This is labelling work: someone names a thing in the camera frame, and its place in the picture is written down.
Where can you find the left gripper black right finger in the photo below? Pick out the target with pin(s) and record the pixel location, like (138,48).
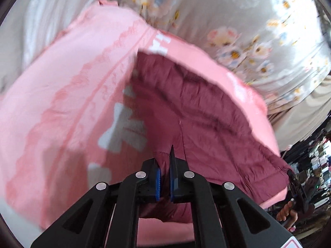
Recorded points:
(222,215)

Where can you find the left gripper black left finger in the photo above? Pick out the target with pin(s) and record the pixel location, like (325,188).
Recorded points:
(107,215)

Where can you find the maroon puffer jacket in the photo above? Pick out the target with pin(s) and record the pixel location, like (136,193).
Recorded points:
(219,137)

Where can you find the person's right hand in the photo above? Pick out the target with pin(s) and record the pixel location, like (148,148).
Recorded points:
(287,215)

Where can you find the cluttered dark shelf items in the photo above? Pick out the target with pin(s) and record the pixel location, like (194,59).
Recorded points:
(311,159)

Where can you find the pink printed blanket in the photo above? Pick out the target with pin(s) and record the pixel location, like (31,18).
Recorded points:
(69,121)

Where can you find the grey floral bedsheet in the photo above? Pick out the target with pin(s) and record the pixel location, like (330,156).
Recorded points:
(275,46)

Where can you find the white satin curtain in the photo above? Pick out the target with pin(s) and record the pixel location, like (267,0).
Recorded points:
(29,27)

